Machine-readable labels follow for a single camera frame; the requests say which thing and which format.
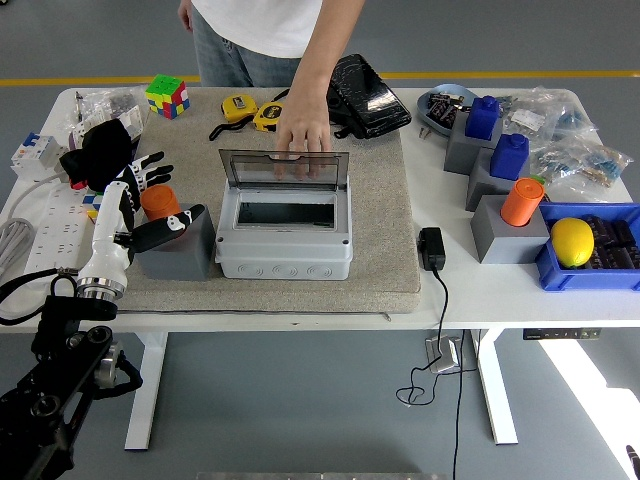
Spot white power strip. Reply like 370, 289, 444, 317
23, 182, 97, 276

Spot grey plastic junction box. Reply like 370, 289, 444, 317
214, 175, 354, 281

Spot blue plastic bin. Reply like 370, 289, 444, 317
533, 201, 640, 294

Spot green-topped puzzle cube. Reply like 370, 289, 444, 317
144, 73, 191, 121

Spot orange cylinder battery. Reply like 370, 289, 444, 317
139, 184, 182, 223
499, 177, 546, 228

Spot clear bag mixed resistors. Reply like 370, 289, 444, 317
529, 138, 634, 189

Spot black table control panel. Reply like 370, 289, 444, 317
522, 327, 602, 341

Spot light blue dish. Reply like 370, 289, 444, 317
416, 83, 481, 137

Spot dark components in dish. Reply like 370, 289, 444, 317
427, 92, 464, 126

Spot white table leg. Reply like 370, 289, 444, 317
472, 328, 519, 446
123, 330, 169, 451

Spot white-topped puzzle cube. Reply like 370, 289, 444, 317
82, 189, 105, 224

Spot person's left hand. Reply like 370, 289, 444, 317
275, 92, 332, 181

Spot black power adapter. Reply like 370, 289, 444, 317
417, 226, 447, 272

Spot silver metal box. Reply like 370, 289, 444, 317
424, 337, 460, 375

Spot black hanging cable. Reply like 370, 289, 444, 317
429, 328, 482, 480

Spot grey-brown mat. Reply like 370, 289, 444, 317
93, 87, 422, 315

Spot black cloth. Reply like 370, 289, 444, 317
58, 118, 140, 194

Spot white blue circuit breaker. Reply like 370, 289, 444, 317
10, 132, 69, 182

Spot dark capacitors pile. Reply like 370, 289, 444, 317
579, 213, 640, 271

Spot clear bag blue parts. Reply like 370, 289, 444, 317
549, 105, 601, 147

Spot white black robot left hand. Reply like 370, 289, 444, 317
77, 151, 207, 287

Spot smoked transparent box lid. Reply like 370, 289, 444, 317
217, 148, 350, 193

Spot blue square battery block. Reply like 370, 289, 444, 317
464, 94, 504, 141
488, 132, 530, 181

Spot grey block with round hole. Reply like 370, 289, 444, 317
134, 202, 217, 282

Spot black adapter cord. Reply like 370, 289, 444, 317
395, 268, 450, 407

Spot yellow lemon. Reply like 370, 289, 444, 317
549, 217, 596, 269

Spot clear bag white label parts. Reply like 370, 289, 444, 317
499, 87, 569, 147

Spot yellow tape measure with strap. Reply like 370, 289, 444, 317
208, 94, 260, 142

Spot grey holder block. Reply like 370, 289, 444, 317
443, 112, 504, 176
469, 193, 551, 265
464, 147, 531, 212

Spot person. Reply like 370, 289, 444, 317
191, 0, 325, 89

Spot glossy black pouch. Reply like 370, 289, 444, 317
272, 53, 413, 141

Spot clear bag of small parts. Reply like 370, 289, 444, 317
64, 85, 151, 151

